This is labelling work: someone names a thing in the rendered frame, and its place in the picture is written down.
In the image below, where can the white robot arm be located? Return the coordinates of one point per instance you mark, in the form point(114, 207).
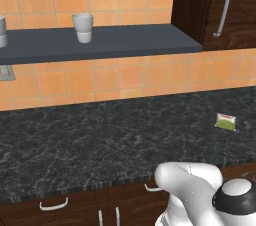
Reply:
point(190, 186)

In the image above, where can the dark wood drawer front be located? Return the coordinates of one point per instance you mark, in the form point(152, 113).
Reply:
point(50, 208)
point(140, 195)

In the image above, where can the white cup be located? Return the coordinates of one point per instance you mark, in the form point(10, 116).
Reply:
point(83, 27)

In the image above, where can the green packet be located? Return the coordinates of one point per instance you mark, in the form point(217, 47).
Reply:
point(226, 122)

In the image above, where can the grey cup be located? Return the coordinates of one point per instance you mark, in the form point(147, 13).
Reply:
point(2, 33)

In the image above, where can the dark grey wall shelf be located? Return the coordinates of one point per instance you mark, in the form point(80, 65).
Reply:
point(100, 41)

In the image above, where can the grey wall socket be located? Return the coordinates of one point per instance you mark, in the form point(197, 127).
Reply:
point(5, 73)

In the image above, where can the dark wood wall cupboard door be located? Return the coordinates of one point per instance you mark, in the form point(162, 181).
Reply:
point(233, 10)

